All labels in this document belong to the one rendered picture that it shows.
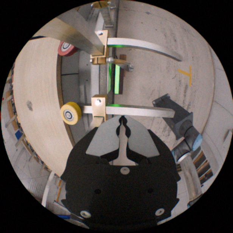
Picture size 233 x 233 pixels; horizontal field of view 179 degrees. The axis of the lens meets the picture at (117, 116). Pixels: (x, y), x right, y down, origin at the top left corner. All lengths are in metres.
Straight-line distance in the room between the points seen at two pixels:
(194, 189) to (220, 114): 2.26
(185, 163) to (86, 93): 0.90
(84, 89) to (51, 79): 0.30
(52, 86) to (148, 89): 1.11
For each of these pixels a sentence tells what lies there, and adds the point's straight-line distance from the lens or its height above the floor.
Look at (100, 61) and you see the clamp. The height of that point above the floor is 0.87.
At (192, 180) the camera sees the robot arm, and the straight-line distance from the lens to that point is 0.70.
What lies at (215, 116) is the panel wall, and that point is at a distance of 2.78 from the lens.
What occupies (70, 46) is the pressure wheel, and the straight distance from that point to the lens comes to 0.29.
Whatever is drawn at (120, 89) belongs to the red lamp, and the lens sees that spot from 0.43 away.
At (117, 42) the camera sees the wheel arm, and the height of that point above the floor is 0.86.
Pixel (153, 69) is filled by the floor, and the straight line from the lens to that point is 1.22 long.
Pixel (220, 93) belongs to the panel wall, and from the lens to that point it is 2.76.
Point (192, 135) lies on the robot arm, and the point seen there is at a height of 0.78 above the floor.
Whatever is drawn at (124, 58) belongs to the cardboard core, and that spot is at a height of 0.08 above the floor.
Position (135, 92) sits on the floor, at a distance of 1.17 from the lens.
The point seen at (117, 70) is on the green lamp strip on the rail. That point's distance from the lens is 0.43.
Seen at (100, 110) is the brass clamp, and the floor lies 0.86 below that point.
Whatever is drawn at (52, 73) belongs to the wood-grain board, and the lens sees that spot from 0.33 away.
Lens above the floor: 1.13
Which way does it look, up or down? 62 degrees down
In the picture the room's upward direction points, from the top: 175 degrees counter-clockwise
